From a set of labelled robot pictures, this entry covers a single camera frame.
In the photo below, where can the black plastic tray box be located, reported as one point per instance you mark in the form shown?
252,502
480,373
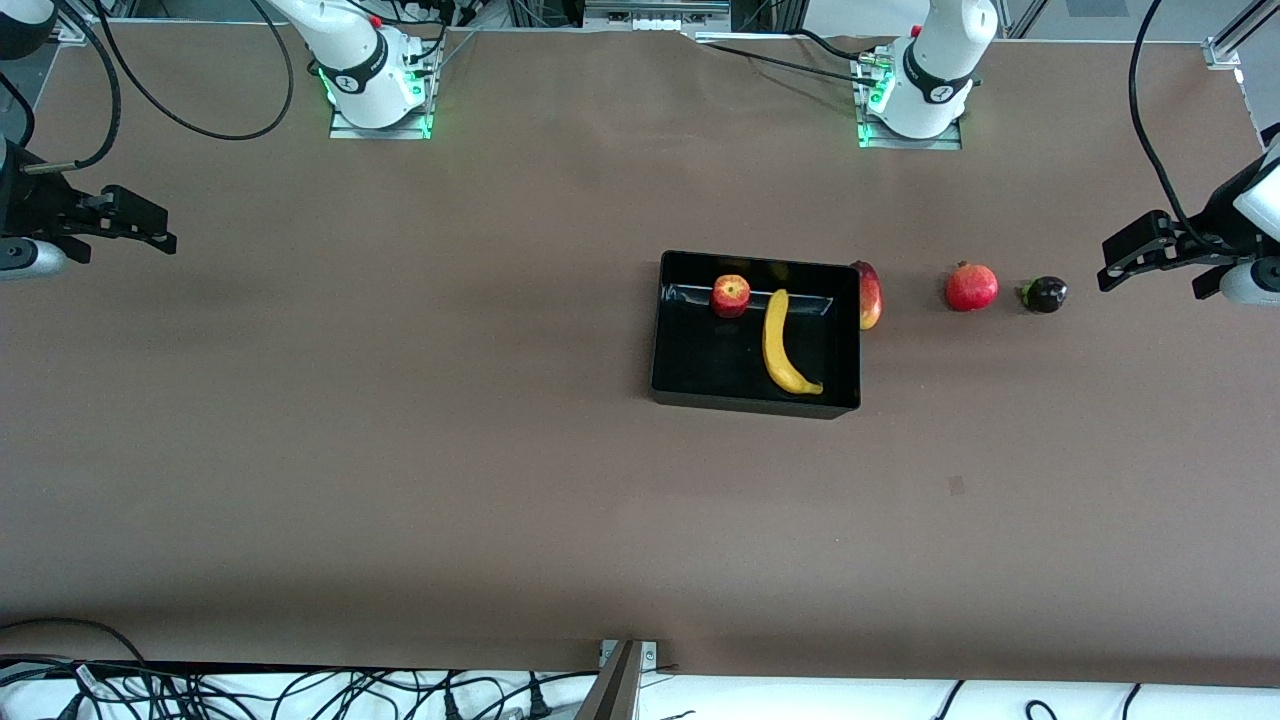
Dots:
720,360

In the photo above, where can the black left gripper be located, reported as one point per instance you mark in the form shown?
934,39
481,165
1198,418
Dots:
1216,226

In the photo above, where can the red yellow mango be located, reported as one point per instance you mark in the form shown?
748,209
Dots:
870,300

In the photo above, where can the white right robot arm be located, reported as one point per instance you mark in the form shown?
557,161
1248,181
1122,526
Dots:
360,90

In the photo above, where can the metal frame bracket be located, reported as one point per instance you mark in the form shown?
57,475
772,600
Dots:
622,690

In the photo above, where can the aluminium corner profile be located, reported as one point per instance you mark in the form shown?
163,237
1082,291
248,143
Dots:
75,35
1225,50

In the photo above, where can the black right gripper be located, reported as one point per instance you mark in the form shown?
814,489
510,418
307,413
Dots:
22,205

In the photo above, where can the red apple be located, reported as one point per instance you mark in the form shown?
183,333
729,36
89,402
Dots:
731,296

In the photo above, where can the brown table cover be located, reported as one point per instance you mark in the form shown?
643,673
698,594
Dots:
400,450

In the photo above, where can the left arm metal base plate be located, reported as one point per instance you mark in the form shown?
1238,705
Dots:
945,143

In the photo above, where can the dark purple mangosteen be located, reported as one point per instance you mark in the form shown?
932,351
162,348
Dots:
1045,295

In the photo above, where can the yellow banana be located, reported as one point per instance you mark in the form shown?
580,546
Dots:
778,345

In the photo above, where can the red pomegranate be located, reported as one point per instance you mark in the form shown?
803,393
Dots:
972,288

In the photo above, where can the aluminium frame rail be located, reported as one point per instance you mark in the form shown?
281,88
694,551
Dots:
650,15

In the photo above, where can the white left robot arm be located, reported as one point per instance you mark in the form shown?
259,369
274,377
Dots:
930,100

